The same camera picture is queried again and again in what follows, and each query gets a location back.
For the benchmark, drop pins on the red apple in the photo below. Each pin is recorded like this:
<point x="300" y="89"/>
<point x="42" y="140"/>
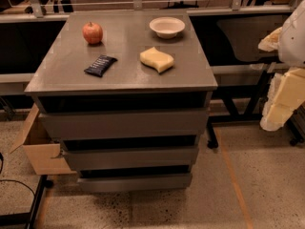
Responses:
<point x="92" y="33"/>

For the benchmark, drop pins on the grey top drawer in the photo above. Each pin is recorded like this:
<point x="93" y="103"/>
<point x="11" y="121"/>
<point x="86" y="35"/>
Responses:
<point x="124" y="124"/>

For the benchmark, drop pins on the white bowl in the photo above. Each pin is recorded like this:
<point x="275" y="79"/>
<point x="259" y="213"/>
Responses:
<point x="167" y="27"/>

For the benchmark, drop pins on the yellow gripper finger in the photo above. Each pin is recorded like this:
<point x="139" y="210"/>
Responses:
<point x="285" y="95"/>
<point x="270" y="42"/>

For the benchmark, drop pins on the black metal table frame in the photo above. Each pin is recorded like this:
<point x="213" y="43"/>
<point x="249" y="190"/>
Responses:
<point x="255" y="94"/>

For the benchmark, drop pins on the grey bottom drawer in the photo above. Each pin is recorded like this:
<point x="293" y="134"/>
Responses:
<point x="137" y="183"/>

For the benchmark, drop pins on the yellow sponge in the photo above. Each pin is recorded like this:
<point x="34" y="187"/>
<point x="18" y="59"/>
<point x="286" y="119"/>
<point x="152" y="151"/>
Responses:
<point x="156" y="59"/>

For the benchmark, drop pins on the grey drawer cabinet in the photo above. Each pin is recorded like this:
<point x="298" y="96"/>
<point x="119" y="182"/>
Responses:
<point x="60" y="86"/>

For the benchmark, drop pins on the dark blue snack bag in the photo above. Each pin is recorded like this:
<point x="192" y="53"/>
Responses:
<point x="100" y="65"/>

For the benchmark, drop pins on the metal railing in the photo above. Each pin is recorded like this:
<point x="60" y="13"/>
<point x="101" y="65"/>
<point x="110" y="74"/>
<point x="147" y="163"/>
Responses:
<point x="152" y="4"/>

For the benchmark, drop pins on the cardboard box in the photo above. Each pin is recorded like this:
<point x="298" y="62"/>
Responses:
<point x="44" y="155"/>

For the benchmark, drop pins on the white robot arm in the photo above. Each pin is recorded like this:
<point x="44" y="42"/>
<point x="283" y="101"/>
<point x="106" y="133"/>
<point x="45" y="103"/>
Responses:
<point x="291" y="44"/>

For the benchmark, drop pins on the grey drawer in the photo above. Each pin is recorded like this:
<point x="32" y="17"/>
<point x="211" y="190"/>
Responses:
<point x="124" y="124"/>
<point x="137" y="183"/>
<point x="130" y="158"/>

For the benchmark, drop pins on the grey middle drawer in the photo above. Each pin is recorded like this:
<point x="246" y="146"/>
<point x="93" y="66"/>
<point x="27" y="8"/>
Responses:
<point x="130" y="158"/>

